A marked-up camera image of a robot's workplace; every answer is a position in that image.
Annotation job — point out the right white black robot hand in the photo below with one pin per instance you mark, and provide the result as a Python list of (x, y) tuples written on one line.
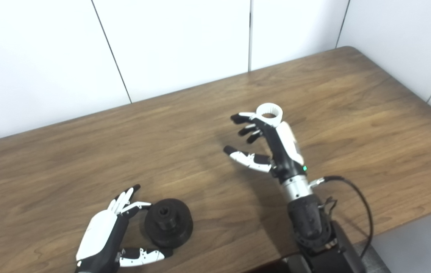
[(283, 151)]

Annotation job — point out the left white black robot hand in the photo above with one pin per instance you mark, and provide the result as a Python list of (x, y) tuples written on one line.
[(100, 235)]

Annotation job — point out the round black plastic part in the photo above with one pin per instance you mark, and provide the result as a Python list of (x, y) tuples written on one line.
[(177, 231)]

